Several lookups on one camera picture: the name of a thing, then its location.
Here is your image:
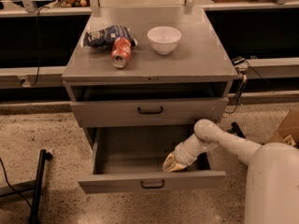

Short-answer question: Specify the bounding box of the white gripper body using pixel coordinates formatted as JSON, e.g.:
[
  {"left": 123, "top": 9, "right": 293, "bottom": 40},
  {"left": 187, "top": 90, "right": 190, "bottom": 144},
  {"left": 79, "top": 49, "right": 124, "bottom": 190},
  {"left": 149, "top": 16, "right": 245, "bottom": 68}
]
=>
[{"left": 174, "top": 141, "right": 200, "bottom": 166}]

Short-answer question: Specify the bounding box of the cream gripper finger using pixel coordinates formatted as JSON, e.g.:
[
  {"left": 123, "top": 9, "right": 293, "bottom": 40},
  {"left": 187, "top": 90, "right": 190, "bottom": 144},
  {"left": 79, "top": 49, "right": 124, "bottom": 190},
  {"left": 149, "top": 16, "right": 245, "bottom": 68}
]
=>
[
  {"left": 166, "top": 163, "right": 186, "bottom": 172},
  {"left": 163, "top": 153, "right": 177, "bottom": 172}
]

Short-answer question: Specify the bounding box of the grey drawer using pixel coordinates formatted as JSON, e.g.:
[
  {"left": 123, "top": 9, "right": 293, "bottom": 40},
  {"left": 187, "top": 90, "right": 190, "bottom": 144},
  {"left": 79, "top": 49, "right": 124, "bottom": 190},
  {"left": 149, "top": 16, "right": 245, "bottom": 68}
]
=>
[
  {"left": 78, "top": 125, "right": 225, "bottom": 194},
  {"left": 71, "top": 98, "right": 228, "bottom": 128}
]

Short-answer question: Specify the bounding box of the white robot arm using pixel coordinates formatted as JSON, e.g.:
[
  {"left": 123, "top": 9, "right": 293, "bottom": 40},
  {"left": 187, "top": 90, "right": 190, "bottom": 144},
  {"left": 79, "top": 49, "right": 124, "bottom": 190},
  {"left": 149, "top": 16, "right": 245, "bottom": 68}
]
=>
[{"left": 163, "top": 119, "right": 299, "bottom": 224}]

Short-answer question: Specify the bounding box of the grey top drawer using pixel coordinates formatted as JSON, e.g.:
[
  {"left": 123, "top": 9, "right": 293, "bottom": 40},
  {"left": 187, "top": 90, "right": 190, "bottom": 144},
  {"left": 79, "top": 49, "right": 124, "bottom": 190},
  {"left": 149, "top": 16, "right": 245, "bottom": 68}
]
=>
[{"left": 71, "top": 98, "right": 228, "bottom": 128}]

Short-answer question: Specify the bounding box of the grey metal drawer cabinet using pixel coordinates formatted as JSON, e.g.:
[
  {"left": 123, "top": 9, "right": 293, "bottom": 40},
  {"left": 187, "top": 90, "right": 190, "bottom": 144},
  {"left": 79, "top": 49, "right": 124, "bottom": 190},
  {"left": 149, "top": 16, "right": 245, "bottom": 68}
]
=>
[{"left": 63, "top": 6, "right": 236, "bottom": 141}]

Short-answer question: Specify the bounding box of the open cardboard box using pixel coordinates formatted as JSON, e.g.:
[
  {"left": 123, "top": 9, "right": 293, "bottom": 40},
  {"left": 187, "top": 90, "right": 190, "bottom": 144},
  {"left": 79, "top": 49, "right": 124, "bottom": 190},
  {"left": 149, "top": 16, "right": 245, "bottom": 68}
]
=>
[{"left": 268, "top": 109, "right": 299, "bottom": 147}]

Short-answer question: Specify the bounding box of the white ceramic bowl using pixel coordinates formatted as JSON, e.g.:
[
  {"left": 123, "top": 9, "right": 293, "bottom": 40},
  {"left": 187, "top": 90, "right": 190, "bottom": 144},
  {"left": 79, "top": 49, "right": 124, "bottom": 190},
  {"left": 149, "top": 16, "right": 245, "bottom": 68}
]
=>
[{"left": 148, "top": 26, "right": 181, "bottom": 55}]

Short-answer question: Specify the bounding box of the orange soda can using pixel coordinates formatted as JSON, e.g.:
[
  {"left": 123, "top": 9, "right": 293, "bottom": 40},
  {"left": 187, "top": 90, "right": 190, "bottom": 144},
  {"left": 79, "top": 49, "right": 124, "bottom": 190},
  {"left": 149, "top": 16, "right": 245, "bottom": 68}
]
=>
[{"left": 111, "top": 37, "right": 131, "bottom": 69}]

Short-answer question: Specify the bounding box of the black stand leg left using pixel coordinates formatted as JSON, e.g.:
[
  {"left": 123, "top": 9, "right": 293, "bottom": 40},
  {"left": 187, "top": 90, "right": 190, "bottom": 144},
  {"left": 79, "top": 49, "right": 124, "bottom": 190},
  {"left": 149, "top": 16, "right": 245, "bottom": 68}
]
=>
[{"left": 29, "top": 149, "right": 52, "bottom": 224}]

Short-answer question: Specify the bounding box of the blue chip bag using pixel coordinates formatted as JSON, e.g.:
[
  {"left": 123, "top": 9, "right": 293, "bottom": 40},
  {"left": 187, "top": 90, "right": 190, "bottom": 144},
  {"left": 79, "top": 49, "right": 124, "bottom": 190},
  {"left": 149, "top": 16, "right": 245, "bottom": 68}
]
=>
[{"left": 83, "top": 25, "right": 137, "bottom": 50}]

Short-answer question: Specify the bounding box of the black cable right side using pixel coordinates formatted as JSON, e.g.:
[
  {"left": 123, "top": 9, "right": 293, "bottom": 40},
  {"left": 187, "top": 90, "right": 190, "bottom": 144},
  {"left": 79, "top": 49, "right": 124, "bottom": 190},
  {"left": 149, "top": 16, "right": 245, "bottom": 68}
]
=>
[{"left": 224, "top": 57, "right": 271, "bottom": 115}]

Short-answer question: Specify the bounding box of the black cable left wall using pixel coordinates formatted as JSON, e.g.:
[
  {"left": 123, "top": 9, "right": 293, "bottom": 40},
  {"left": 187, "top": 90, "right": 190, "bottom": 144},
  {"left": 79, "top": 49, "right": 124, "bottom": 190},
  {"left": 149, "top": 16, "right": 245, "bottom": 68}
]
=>
[{"left": 20, "top": 5, "right": 51, "bottom": 88}]

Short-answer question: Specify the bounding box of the black floor cable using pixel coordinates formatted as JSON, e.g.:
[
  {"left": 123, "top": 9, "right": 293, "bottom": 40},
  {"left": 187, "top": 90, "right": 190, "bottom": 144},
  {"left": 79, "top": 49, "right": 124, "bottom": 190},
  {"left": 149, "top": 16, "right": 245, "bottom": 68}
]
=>
[{"left": 0, "top": 157, "right": 34, "bottom": 209}]

